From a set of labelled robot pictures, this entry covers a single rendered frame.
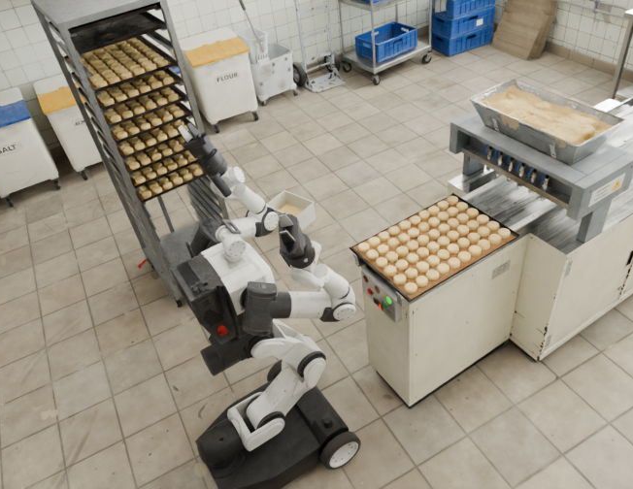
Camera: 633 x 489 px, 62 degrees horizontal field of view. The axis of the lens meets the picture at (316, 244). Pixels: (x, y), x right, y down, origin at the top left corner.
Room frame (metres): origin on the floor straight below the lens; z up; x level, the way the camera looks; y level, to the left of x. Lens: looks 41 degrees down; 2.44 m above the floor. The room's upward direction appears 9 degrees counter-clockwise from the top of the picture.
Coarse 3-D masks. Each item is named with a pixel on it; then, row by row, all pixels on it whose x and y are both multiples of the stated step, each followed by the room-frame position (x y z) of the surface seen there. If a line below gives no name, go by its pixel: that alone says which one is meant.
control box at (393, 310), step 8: (368, 272) 1.61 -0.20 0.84; (368, 280) 1.58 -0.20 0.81; (376, 280) 1.55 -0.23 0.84; (384, 288) 1.50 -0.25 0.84; (368, 296) 1.59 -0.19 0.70; (376, 296) 1.54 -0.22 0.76; (384, 296) 1.48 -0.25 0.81; (392, 296) 1.45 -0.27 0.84; (392, 304) 1.43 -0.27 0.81; (392, 312) 1.44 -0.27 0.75; (400, 312) 1.43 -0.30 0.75; (400, 320) 1.43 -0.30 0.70
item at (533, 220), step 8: (544, 208) 1.78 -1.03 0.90; (552, 208) 1.77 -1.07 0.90; (560, 208) 1.80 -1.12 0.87; (528, 216) 1.73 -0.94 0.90; (536, 216) 1.73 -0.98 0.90; (544, 216) 1.75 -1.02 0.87; (520, 224) 1.69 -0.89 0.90; (528, 224) 1.70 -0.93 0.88; (536, 224) 1.73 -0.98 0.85; (520, 232) 1.68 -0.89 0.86; (400, 296) 1.38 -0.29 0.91; (400, 304) 1.39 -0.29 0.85
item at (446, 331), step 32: (512, 224) 1.77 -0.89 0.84; (512, 256) 1.65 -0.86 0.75; (448, 288) 1.48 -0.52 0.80; (480, 288) 1.57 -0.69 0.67; (512, 288) 1.67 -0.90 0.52; (384, 320) 1.54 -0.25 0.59; (416, 320) 1.41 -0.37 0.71; (448, 320) 1.49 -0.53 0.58; (480, 320) 1.58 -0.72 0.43; (512, 320) 1.70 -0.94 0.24; (384, 352) 1.55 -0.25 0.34; (416, 352) 1.41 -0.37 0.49; (448, 352) 1.49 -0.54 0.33; (480, 352) 1.60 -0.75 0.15; (416, 384) 1.41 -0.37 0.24
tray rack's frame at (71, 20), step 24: (48, 0) 2.75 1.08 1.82; (72, 0) 2.68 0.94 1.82; (96, 0) 2.61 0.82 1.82; (120, 0) 2.55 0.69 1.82; (144, 0) 2.52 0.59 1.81; (48, 24) 2.89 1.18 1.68; (72, 24) 2.36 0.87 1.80; (96, 144) 2.88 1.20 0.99; (120, 192) 2.89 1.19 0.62; (168, 216) 3.01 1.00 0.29; (168, 240) 2.93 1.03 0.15; (192, 240) 2.88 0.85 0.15; (168, 288) 2.45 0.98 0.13
